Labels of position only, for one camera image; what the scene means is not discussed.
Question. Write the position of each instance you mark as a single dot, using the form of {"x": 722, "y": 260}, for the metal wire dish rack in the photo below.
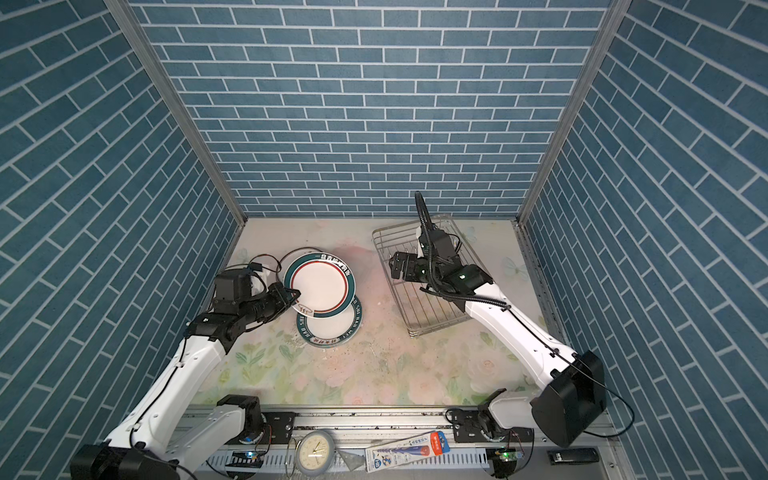
{"x": 400, "y": 250}

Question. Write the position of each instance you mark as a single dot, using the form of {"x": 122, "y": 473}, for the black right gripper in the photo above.
{"x": 410, "y": 272}

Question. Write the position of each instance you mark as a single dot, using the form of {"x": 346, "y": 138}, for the aluminium corner post left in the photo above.
{"x": 128, "y": 23}

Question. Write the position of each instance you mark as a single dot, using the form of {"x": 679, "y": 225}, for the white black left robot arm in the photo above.
{"x": 140, "y": 447}

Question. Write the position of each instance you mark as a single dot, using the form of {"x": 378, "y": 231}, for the blue white toothpaste box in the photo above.
{"x": 406, "y": 451}

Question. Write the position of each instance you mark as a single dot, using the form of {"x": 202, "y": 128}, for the aluminium corner post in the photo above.
{"x": 596, "y": 55}
{"x": 128, "y": 23}

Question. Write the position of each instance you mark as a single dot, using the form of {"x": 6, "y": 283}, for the aluminium front rail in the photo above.
{"x": 355, "y": 428}

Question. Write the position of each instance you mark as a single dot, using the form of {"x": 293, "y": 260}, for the aluminium corner post right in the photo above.
{"x": 596, "y": 55}

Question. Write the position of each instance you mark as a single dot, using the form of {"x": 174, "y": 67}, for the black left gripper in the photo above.
{"x": 278, "y": 291}

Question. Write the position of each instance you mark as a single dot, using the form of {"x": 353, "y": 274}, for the round white dial timer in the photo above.
{"x": 315, "y": 453}

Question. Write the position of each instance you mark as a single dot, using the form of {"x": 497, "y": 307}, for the second-last hao wei plate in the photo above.
{"x": 333, "y": 331}

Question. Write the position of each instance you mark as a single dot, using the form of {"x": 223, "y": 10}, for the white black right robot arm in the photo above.
{"x": 572, "y": 391}

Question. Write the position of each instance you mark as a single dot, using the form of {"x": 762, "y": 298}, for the black device on rail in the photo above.
{"x": 573, "y": 456}

